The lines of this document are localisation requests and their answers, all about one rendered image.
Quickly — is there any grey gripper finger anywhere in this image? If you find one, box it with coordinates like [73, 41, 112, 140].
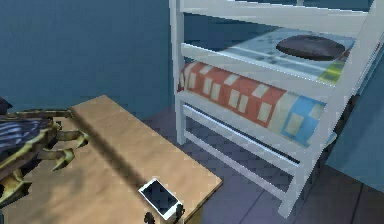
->
[174, 203, 186, 224]
[143, 211, 157, 224]

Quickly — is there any white telephone with black screen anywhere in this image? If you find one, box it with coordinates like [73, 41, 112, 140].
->
[137, 178, 185, 222]

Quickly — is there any light wooden table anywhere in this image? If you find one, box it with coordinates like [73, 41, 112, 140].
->
[0, 94, 223, 224]

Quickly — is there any patterned red blue bedspread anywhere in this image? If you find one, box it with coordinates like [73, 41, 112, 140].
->
[178, 27, 356, 148]

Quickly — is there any gold and dark statue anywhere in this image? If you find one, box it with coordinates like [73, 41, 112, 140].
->
[0, 96, 91, 210]

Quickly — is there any dark oval pillow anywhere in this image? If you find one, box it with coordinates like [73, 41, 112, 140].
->
[275, 34, 346, 62]

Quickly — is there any white bunk bed frame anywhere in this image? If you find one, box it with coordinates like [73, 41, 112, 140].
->
[168, 0, 384, 219]

